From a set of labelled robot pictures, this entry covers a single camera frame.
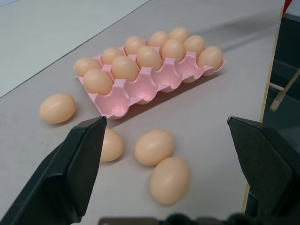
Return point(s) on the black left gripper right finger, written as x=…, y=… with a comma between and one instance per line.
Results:
x=264, y=164

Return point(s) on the light wooden stick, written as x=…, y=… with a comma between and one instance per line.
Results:
x=284, y=90

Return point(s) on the pink plastic egg tray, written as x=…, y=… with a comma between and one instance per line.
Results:
x=150, y=79

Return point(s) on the beige egg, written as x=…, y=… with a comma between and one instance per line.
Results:
x=173, y=49
x=154, y=147
x=194, y=43
x=149, y=57
x=97, y=81
x=111, y=55
x=178, y=34
x=170, y=181
x=57, y=108
x=134, y=44
x=112, y=145
x=210, y=57
x=158, y=38
x=124, y=68
x=85, y=66

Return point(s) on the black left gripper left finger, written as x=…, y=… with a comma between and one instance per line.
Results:
x=63, y=178

